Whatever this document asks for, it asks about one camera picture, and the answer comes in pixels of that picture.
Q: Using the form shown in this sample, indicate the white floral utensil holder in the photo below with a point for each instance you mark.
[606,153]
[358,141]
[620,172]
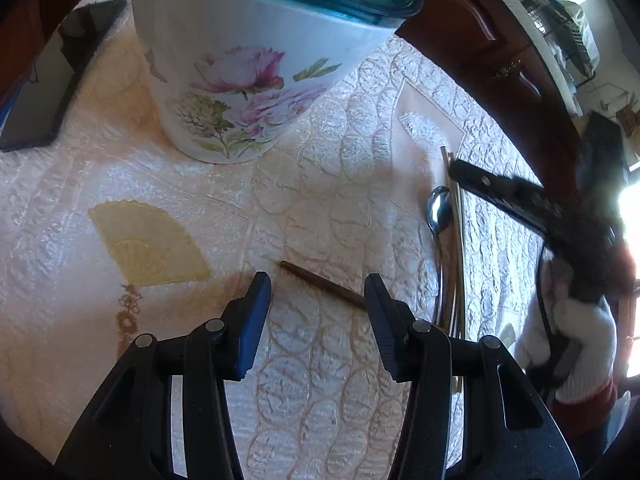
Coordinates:
[225,20]

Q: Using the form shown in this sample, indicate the dark brown chopstick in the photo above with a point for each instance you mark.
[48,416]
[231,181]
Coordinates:
[320,282]

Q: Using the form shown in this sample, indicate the metal spoon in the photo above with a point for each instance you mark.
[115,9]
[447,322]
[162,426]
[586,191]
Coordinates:
[439,210]

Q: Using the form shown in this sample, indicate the wall utensil basket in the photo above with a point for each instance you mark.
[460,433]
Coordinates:
[629,120]

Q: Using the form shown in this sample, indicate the person's right hand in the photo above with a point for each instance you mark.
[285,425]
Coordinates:
[590,340]

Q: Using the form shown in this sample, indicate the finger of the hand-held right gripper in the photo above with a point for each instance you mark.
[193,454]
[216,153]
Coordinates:
[505,195]

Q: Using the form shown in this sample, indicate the white quilted tablecloth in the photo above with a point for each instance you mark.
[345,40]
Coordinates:
[325,185]

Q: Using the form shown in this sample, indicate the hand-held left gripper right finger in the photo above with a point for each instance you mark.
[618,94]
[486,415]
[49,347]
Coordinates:
[382,325]

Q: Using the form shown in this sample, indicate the black smartphone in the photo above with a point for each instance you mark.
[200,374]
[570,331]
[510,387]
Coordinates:
[45,85]

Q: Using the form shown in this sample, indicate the bundle of bamboo chopsticks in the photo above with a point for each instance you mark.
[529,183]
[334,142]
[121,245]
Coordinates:
[459,280]

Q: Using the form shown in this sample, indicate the black dish rack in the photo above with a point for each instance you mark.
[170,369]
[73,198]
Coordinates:
[565,35]

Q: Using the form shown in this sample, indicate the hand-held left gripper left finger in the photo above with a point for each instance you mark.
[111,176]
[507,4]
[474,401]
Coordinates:
[252,325]

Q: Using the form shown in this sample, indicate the dark wooden base cabinet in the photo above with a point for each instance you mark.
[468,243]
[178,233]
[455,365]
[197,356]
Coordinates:
[500,35]

